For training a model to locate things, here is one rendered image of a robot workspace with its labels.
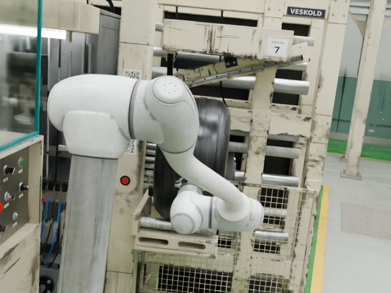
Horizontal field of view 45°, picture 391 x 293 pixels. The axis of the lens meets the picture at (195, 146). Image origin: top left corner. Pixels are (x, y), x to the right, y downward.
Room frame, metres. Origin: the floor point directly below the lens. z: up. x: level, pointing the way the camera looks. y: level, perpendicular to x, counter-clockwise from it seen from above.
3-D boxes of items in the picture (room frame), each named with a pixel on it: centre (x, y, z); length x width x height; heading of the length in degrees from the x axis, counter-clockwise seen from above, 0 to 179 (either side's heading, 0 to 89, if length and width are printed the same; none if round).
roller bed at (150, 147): (2.46, 0.24, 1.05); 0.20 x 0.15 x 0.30; 87
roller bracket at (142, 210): (2.07, 0.21, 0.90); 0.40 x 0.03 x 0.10; 177
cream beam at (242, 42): (2.36, -0.10, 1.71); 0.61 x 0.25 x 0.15; 87
